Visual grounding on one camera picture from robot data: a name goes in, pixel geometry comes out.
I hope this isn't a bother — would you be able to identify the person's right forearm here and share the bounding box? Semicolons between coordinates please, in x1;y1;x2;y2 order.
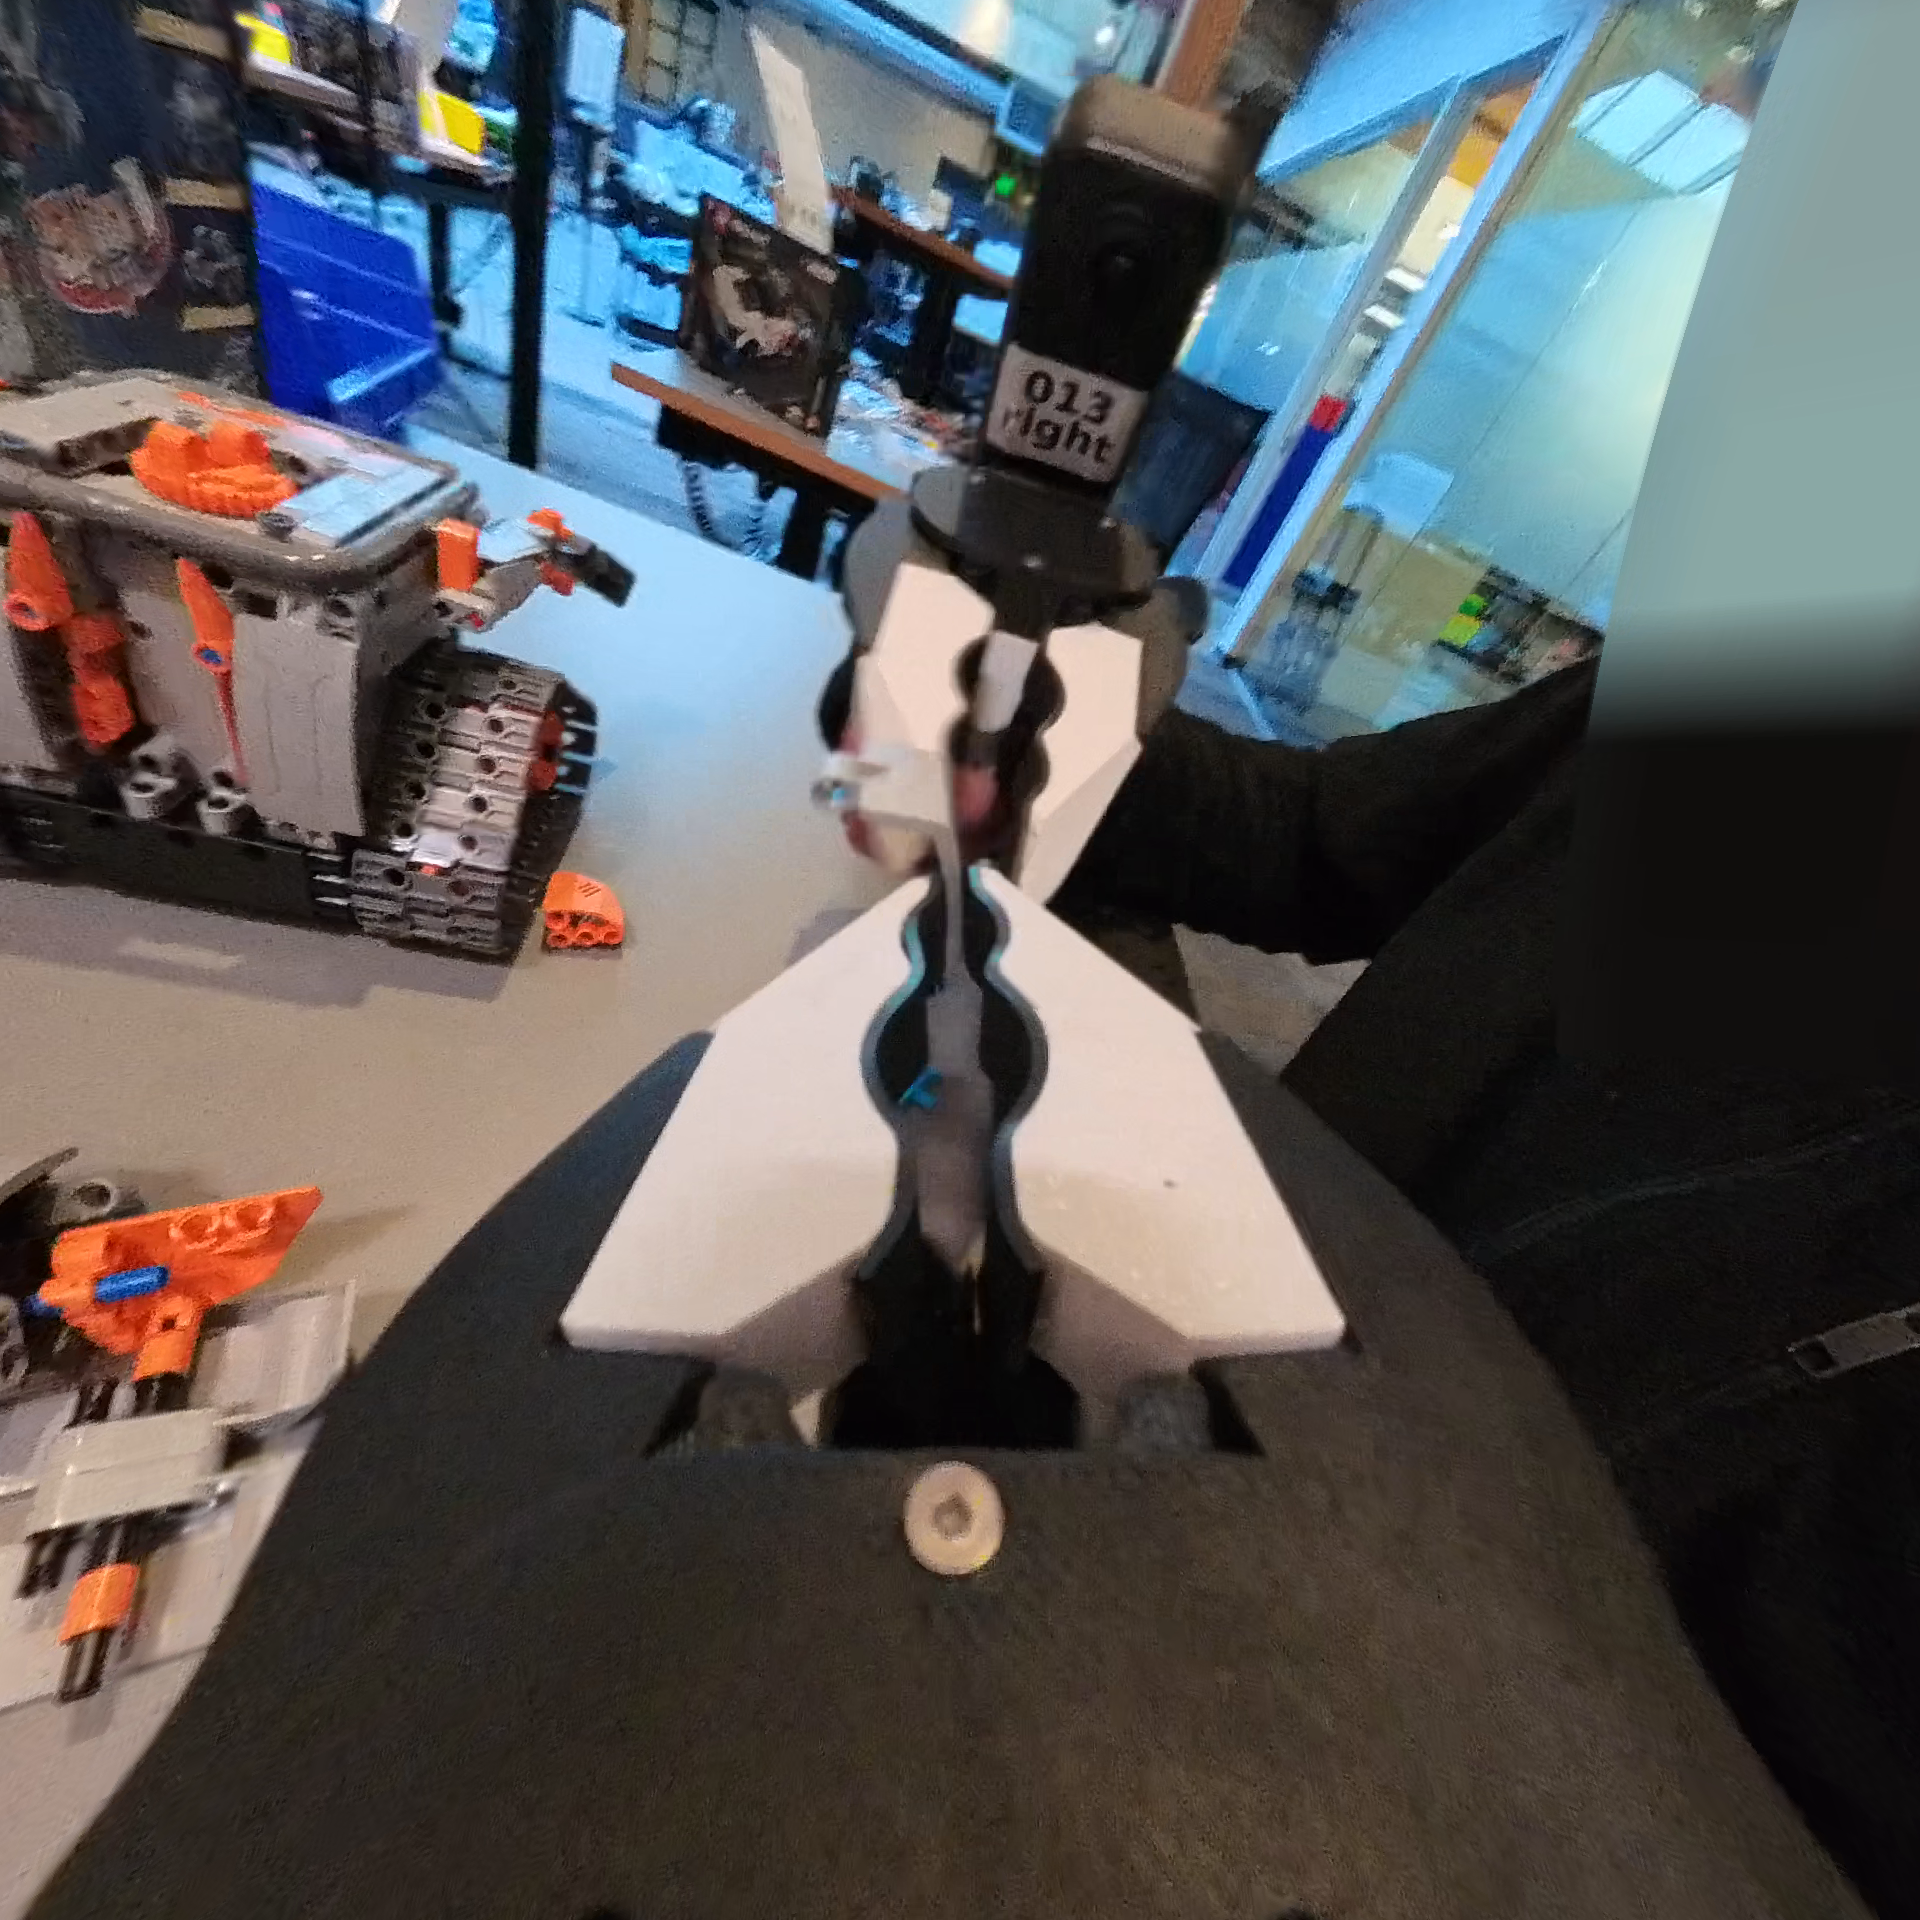
1051;660;1592;963

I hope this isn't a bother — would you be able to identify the orange curved beam brick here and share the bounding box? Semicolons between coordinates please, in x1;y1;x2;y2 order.
540;868;627;955

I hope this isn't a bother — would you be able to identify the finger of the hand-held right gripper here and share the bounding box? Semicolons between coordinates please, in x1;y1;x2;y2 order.
843;564;1000;759
1016;628;1155;905

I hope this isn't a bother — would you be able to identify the blue robot kit box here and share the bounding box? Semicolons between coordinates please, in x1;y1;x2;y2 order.
0;0;263;391

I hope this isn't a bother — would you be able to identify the grey orange tracked toy robot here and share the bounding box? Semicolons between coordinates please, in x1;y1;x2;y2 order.
0;367;641;963

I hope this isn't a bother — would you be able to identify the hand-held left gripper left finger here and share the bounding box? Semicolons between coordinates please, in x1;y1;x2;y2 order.
560;877;936;1448

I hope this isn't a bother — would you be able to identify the grey orange brick assembly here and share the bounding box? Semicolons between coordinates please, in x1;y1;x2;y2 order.
0;1146;361;1705

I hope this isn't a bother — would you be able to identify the black coiled cable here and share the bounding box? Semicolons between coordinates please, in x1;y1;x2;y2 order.
683;450;782;557

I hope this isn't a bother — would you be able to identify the blue plastic bin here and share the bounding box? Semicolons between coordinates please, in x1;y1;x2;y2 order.
248;179;443;437

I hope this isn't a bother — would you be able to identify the person's dark upper body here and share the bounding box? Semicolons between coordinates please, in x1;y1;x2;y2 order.
1284;742;1920;1920

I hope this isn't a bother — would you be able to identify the grey curved panel brick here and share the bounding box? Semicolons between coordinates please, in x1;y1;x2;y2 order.
900;840;1000;1278

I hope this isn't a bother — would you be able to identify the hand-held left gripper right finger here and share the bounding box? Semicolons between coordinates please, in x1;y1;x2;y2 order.
974;874;1349;1378

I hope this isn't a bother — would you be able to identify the person's right hand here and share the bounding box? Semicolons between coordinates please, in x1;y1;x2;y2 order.
833;712;1005;877

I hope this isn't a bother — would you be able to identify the black kit box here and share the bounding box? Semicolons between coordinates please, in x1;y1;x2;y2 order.
677;195;868;437

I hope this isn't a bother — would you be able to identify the black pole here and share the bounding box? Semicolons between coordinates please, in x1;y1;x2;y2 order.
507;0;568;469

